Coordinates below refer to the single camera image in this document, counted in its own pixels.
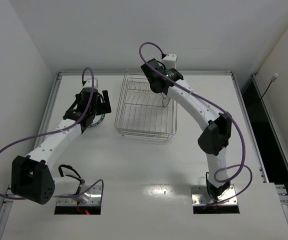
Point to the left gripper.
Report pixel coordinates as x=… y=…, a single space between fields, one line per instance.
x=91 y=110

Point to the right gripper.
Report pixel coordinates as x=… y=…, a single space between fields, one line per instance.
x=155 y=86

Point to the orange sunburst plate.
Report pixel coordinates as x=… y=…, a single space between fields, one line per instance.
x=165 y=100

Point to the teal rimmed plate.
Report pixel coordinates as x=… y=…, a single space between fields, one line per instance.
x=97 y=122

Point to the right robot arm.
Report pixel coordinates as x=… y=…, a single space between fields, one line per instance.
x=215 y=126

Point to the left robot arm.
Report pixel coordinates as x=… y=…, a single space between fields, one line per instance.
x=32 y=174

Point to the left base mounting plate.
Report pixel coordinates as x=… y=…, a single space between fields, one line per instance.
x=91 y=198

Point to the base mounting plate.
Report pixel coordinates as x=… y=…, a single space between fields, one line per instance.
x=200 y=196
x=91 y=198

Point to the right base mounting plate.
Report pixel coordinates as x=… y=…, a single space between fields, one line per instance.
x=200 y=196

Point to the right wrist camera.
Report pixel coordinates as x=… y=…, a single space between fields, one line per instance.
x=169 y=60

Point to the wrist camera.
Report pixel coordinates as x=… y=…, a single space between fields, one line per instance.
x=91 y=83
x=169 y=60

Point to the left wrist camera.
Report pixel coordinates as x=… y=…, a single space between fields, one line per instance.
x=91 y=83

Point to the wire dish rack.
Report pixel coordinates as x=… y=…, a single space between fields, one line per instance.
x=140 y=113

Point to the black wall cable white plug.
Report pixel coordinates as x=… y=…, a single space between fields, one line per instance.
x=273 y=78

